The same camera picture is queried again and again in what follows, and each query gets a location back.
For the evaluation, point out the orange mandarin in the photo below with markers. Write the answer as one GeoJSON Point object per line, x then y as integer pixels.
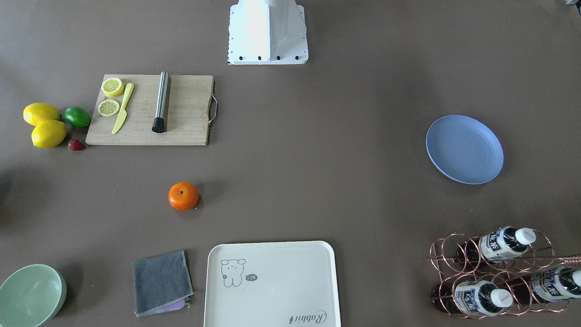
{"type": "Point", "coordinates": [183, 196]}

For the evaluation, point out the blue plate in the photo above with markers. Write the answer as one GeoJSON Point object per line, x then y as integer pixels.
{"type": "Point", "coordinates": [464, 149]}

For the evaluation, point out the cream rabbit tray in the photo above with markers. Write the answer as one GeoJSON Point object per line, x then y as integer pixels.
{"type": "Point", "coordinates": [275, 284]}

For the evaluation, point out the steel muddler black tip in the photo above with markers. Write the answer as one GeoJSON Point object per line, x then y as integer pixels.
{"type": "Point", "coordinates": [162, 107]}

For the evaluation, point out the yellow plastic knife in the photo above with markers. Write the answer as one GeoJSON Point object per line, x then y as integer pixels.
{"type": "Point", "coordinates": [122, 114]}

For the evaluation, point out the grey folded cloth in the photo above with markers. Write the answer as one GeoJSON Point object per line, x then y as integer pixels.
{"type": "Point", "coordinates": [161, 284]}

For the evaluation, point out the lemon slice flat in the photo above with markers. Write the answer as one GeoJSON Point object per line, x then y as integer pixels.
{"type": "Point", "coordinates": [108, 108]}

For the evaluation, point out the lemon half slice thick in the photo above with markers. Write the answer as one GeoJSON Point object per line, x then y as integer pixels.
{"type": "Point", "coordinates": [112, 87]}

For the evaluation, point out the red strawberry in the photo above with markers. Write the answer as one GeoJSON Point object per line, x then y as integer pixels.
{"type": "Point", "coordinates": [76, 145]}

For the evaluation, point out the green lime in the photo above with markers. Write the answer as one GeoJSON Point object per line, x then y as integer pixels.
{"type": "Point", "coordinates": [77, 117]}

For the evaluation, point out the dark drink bottle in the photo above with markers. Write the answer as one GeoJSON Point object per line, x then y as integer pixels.
{"type": "Point", "coordinates": [555, 285]}
{"type": "Point", "coordinates": [494, 247]}
{"type": "Point", "coordinates": [472, 299]}

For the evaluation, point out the dark drink bottle upper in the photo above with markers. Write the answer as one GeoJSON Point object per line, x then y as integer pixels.
{"type": "Point", "coordinates": [494, 247]}

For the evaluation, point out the yellow lemon lower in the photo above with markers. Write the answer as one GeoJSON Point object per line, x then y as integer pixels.
{"type": "Point", "coordinates": [48, 134]}

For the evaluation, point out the yellow lemon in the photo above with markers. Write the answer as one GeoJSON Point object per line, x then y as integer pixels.
{"type": "Point", "coordinates": [48, 134]}
{"type": "Point", "coordinates": [38, 112]}

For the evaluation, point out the yellow lemon upper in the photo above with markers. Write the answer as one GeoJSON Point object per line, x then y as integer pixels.
{"type": "Point", "coordinates": [38, 112]}

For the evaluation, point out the green bowl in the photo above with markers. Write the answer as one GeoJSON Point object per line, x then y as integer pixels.
{"type": "Point", "coordinates": [31, 296]}

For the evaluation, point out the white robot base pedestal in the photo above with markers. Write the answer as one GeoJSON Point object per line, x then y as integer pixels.
{"type": "Point", "coordinates": [267, 32]}

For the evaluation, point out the copper wire bottle rack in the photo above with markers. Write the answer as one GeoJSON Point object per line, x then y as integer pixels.
{"type": "Point", "coordinates": [539, 257]}

